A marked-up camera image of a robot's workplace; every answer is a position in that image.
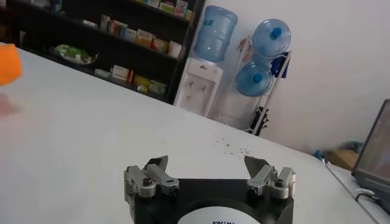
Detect open brown cardboard box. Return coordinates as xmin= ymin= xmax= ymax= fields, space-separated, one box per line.
xmin=324 ymin=148 xmax=360 ymax=171

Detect large white table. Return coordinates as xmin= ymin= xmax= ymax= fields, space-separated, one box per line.
xmin=0 ymin=42 xmax=378 ymax=224

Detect white metal jug rack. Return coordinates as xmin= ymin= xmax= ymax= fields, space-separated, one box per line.
xmin=218 ymin=36 xmax=293 ymax=136

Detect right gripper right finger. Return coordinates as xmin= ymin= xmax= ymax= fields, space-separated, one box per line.
xmin=244 ymin=155 xmax=297 ymax=201

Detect orange white medicine box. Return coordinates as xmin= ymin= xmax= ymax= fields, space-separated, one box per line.
xmin=135 ymin=29 xmax=154 ymax=48

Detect upright blue water jug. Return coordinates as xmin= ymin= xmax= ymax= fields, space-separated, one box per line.
xmin=193 ymin=5 xmax=238 ymax=63

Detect white paper cup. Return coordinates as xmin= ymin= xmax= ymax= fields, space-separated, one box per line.
xmin=168 ymin=41 xmax=183 ymax=58

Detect small white side table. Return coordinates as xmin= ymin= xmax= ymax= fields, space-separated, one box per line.
xmin=325 ymin=163 xmax=390 ymax=224

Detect pink white tall carton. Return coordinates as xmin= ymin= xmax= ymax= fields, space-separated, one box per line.
xmin=174 ymin=0 xmax=188 ymax=18

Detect tilted blue water jug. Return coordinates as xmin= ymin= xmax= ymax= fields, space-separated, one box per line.
xmin=252 ymin=18 xmax=292 ymax=60
xmin=234 ymin=60 xmax=274 ymax=97

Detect orange t-shirt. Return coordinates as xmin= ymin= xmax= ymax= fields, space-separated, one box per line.
xmin=0 ymin=43 xmax=23 ymax=86

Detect small scattered crumbs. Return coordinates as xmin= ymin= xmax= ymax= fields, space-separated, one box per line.
xmin=213 ymin=136 xmax=252 ymax=156

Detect grey open laptop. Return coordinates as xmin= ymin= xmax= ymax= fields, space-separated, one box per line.
xmin=351 ymin=99 xmax=390 ymax=214

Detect black folded tripod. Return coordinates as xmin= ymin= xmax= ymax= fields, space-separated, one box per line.
xmin=251 ymin=106 xmax=269 ymax=136

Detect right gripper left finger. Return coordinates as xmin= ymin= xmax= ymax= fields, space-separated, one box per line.
xmin=123 ymin=155 xmax=180 ymax=200

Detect white laptop charger cable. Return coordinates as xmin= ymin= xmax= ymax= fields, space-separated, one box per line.
xmin=355 ymin=188 xmax=377 ymax=201

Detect bowl with green packet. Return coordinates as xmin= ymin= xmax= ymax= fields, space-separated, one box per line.
xmin=50 ymin=44 xmax=99 ymax=65

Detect black shelf unit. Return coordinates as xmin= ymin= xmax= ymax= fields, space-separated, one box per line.
xmin=0 ymin=0 xmax=207 ymax=104

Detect red white flat carton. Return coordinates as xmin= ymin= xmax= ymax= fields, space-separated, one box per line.
xmin=111 ymin=65 xmax=134 ymax=83

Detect white water dispenser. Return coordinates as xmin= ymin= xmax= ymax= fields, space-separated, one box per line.
xmin=173 ymin=57 xmax=224 ymax=118

